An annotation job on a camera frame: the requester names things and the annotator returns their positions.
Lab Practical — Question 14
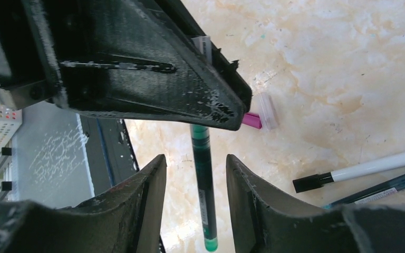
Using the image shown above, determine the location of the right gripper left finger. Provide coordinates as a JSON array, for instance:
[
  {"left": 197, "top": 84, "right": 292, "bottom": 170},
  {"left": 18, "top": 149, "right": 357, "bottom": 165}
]
[{"left": 0, "top": 154, "right": 167, "bottom": 252}]

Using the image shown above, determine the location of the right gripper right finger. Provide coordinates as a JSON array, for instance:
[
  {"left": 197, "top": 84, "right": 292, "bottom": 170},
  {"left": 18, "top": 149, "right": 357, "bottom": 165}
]
[{"left": 226, "top": 154, "right": 405, "bottom": 252}]

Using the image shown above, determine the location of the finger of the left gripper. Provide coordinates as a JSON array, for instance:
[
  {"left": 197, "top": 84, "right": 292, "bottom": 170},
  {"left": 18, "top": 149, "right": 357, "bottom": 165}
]
[
  {"left": 154, "top": 0, "right": 252, "bottom": 112},
  {"left": 28, "top": 1, "right": 245, "bottom": 131}
]

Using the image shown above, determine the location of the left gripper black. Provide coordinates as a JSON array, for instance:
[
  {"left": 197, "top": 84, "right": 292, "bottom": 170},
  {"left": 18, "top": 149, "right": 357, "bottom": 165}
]
[{"left": 0, "top": 1, "right": 60, "bottom": 110}]

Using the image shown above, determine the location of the magenta marker cap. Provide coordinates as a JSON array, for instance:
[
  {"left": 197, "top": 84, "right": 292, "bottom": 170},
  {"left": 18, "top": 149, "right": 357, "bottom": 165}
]
[{"left": 242, "top": 113, "right": 263, "bottom": 129}]

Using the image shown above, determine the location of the clear pen cap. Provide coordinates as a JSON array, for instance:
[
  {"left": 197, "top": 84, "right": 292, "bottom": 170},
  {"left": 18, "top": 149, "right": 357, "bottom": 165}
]
[{"left": 257, "top": 92, "right": 278, "bottom": 131}]

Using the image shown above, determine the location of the green gel pen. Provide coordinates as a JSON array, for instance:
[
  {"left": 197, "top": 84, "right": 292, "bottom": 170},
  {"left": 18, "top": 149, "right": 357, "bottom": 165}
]
[{"left": 190, "top": 124, "right": 218, "bottom": 252}]

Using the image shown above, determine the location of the blue gel pen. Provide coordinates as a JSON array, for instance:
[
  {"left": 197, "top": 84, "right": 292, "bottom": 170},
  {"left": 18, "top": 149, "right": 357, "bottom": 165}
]
[{"left": 323, "top": 174, "right": 405, "bottom": 209}]

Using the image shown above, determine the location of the thin marker black cap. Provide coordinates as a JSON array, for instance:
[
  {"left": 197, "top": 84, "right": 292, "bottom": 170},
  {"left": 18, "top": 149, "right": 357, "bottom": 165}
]
[{"left": 292, "top": 147, "right": 405, "bottom": 194}]

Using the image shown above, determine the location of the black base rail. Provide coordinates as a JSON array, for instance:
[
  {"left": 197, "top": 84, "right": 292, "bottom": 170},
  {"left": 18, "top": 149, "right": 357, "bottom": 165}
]
[{"left": 77, "top": 119, "right": 167, "bottom": 252}]

